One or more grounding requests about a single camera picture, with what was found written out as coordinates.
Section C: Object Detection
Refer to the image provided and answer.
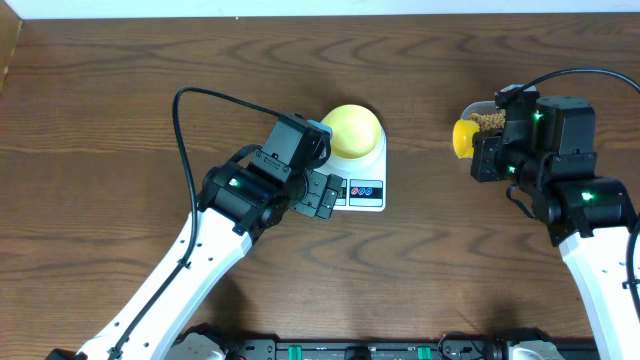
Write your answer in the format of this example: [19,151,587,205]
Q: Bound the yellow measuring scoop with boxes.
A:
[452,119,480,159]

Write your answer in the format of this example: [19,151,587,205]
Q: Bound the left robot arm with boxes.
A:
[48,161,343,360]

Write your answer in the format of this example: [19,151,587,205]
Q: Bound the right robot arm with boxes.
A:
[453,91,639,359]

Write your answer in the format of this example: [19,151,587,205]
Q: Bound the white digital kitchen scale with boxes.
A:
[317,129,387,212]

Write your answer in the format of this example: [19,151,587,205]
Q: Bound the pale yellow bowl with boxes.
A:
[321,104,382,159]

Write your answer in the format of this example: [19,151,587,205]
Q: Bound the soybeans in container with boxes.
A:
[468,112,506,131]

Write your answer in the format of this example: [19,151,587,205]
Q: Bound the clear plastic container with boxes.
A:
[459,101,503,120]

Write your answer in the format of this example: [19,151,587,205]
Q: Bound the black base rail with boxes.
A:
[169,324,599,360]

